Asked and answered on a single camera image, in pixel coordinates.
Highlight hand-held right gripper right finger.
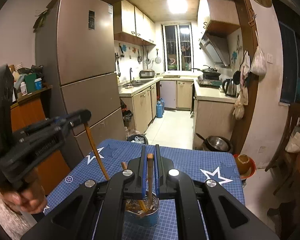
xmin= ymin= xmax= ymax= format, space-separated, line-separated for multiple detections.
xmin=154 ymin=144 xmax=280 ymax=240

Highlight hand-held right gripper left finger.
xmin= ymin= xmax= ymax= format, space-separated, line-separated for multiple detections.
xmin=21 ymin=145 xmax=147 ymax=240

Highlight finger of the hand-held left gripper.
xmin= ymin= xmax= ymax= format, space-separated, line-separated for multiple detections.
xmin=0 ymin=116 xmax=90 ymax=183
xmin=15 ymin=109 xmax=92 ymax=137

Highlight teal perforated metal utensil holder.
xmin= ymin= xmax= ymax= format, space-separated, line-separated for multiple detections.
xmin=124 ymin=191 xmax=160 ymax=228

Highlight person's left forearm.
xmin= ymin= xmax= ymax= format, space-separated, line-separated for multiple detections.
xmin=0 ymin=187 xmax=38 ymax=240

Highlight person's left hand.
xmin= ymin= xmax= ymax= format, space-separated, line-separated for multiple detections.
xmin=1 ymin=169 xmax=47 ymax=215

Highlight orange wooden cabinet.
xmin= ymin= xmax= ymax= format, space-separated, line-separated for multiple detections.
xmin=10 ymin=86 xmax=72 ymax=195

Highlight blue star printed tablecloth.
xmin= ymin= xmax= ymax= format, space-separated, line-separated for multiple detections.
xmin=44 ymin=139 xmax=245 ymax=240

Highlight black trash bin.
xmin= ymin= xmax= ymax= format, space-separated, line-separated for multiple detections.
xmin=127 ymin=134 xmax=148 ymax=145

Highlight green box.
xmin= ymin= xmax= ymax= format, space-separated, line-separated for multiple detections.
xmin=25 ymin=73 xmax=37 ymax=93

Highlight black plastic bag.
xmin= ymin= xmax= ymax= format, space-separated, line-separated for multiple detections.
xmin=122 ymin=100 xmax=133 ymax=123

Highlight blue bottle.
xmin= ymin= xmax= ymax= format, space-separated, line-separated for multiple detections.
xmin=156 ymin=97 xmax=166 ymax=118

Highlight steel basin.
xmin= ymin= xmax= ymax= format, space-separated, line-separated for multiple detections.
xmin=205 ymin=135 xmax=232 ymax=153

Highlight bronze refrigerator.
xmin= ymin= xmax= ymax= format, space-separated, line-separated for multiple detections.
xmin=35 ymin=0 xmax=127 ymax=153

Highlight beige kitchen base cabinets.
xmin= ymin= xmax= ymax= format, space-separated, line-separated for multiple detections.
xmin=119 ymin=76 xmax=238 ymax=150

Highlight steel kitchen sink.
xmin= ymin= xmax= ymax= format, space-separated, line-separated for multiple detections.
xmin=122 ymin=79 xmax=153 ymax=88

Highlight silver countertop cooker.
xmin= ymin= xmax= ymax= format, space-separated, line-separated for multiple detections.
xmin=139 ymin=69 xmax=156 ymax=79

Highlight gas stove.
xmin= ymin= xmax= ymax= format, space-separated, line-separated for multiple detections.
xmin=198 ymin=79 xmax=222 ymax=88

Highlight hanging beige cloth bags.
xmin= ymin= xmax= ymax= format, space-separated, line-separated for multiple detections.
xmin=232 ymin=86 xmax=249 ymax=120

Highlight steel electric kettle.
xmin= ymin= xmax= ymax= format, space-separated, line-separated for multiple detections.
xmin=222 ymin=78 xmax=238 ymax=97

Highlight black wok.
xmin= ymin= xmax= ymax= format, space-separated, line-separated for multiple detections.
xmin=191 ymin=65 xmax=222 ymax=77

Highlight hanging black pan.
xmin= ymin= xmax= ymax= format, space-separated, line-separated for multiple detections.
xmin=232 ymin=70 xmax=242 ymax=85

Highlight barred kitchen window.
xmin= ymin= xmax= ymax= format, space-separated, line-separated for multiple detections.
xmin=162 ymin=23 xmax=192 ymax=72

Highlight dark wooden chair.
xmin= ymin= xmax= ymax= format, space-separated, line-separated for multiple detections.
xmin=265 ymin=102 xmax=300 ymax=195

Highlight metal range hood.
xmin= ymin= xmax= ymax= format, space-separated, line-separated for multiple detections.
xmin=199 ymin=33 xmax=230 ymax=67

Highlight hanging white cloth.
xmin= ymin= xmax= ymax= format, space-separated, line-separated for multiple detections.
xmin=240 ymin=50 xmax=251 ymax=77

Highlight hanging white plastic bag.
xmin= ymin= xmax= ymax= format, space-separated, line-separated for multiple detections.
xmin=250 ymin=45 xmax=267 ymax=76

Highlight square ceiling lamp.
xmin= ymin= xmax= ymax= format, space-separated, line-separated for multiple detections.
xmin=167 ymin=0 xmax=189 ymax=14

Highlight dark room window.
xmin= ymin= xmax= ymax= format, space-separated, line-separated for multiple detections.
xmin=271 ymin=0 xmax=300 ymax=105

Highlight cabinet above range hood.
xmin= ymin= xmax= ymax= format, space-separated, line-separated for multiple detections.
xmin=197 ymin=0 xmax=241 ymax=36

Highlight dark pan with handle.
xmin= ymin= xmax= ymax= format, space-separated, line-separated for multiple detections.
xmin=195 ymin=133 xmax=208 ymax=150

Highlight beige wall cabinets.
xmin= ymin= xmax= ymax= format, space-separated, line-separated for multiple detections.
xmin=114 ymin=0 xmax=157 ymax=46

